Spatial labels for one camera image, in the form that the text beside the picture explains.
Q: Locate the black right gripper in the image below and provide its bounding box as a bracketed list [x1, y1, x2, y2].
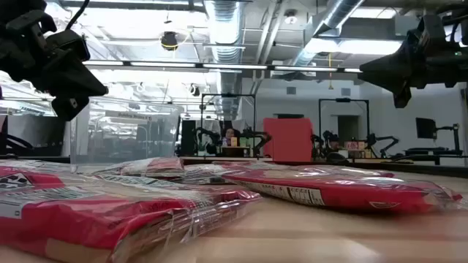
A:
[358, 14, 468, 110]

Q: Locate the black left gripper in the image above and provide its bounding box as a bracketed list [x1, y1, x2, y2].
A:
[0, 10, 110, 122]

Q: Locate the red popcorn bag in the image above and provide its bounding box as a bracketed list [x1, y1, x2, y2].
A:
[222, 162, 396, 179]
[182, 162, 264, 186]
[93, 156, 186, 183]
[221, 168, 464, 215]
[0, 159, 263, 263]

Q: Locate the black monitor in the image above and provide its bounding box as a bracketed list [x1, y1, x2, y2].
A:
[415, 117, 438, 140]

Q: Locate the clear plastic bin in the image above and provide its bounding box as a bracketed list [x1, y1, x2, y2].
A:
[69, 95, 185, 166]

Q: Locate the background dark table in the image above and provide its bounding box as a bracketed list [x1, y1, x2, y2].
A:
[404, 147, 465, 165]

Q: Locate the small colourful box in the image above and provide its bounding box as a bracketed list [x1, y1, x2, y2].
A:
[345, 140, 366, 159]

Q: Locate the black computer tower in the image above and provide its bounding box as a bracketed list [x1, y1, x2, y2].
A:
[181, 119, 197, 157]

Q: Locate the red panel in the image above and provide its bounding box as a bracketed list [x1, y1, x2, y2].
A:
[262, 117, 314, 163]

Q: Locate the person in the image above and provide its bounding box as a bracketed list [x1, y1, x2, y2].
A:
[220, 127, 238, 148]

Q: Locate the long ceiling light bar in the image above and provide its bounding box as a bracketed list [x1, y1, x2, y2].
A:
[82, 60, 363, 74]

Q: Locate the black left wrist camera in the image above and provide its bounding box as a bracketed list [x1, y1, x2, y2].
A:
[42, 28, 91, 63]

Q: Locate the black metal frame stand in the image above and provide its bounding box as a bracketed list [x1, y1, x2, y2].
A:
[200, 93, 257, 158]
[318, 97, 370, 147]

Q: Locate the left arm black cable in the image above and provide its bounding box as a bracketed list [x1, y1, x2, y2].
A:
[64, 0, 91, 31]

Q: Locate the slanted silver ventilation duct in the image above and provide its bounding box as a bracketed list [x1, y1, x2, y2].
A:
[290, 0, 366, 69]

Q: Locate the black ceiling dome camera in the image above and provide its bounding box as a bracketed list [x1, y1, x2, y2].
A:
[159, 31, 179, 51]

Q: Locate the wide silver ventilation duct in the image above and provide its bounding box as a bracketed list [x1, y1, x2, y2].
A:
[203, 0, 245, 118]

